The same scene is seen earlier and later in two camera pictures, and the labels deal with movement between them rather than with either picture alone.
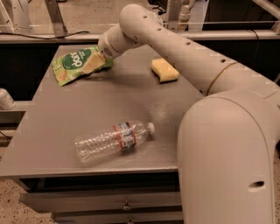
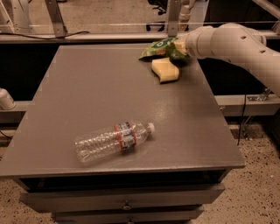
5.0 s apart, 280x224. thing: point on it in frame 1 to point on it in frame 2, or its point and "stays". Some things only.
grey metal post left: [57, 19] stays
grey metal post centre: [173, 13] stays
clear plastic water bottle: [122, 138] stays
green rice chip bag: [69, 66] to [164, 48]
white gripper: [105, 48] to [193, 44]
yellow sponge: [165, 72] stays
